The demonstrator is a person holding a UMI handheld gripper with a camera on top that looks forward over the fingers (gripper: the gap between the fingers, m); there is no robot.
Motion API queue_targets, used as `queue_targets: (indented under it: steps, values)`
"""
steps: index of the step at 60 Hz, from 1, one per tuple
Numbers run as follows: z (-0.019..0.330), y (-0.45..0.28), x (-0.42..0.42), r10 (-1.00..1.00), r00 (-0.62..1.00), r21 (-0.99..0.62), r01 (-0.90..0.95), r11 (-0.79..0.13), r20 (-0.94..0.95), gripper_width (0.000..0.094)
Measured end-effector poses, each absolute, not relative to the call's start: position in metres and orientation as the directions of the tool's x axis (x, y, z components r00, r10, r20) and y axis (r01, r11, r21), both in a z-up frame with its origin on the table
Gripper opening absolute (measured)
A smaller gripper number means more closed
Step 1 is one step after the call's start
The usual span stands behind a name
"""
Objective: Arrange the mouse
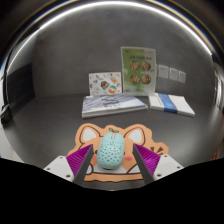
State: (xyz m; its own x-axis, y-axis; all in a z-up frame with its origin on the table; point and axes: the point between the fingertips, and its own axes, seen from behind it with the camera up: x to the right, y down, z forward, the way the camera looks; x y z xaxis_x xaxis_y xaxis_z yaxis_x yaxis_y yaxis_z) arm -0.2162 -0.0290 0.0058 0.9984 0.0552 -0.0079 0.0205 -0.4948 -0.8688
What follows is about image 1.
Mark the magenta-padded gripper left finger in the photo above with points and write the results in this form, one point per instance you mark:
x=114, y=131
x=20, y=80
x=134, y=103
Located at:
x=79, y=160

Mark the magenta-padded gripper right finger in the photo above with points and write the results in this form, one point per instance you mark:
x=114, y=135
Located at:
x=148, y=159

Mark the mint green spotted computer mouse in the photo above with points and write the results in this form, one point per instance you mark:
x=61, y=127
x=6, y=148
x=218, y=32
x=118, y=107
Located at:
x=111, y=151

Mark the orange corgi-shaped mouse pad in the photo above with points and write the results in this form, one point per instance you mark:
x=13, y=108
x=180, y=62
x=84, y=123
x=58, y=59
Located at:
x=90, y=135

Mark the white book with blue band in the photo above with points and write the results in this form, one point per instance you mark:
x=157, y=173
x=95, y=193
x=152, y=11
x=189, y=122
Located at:
x=176, y=105

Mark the grey and white book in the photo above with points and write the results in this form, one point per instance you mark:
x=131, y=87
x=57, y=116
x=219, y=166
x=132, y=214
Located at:
x=111, y=104

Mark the white card with colourful stickers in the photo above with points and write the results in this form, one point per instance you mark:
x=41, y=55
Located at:
x=104, y=83

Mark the green upright menu sign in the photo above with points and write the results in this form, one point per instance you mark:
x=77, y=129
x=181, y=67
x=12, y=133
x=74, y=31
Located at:
x=138, y=71

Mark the curved white light strip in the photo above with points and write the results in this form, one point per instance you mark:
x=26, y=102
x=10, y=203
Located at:
x=110, y=4

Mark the white wall socket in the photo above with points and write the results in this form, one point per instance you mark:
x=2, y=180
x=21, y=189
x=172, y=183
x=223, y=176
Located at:
x=173, y=74
x=182, y=77
x=163, y=71

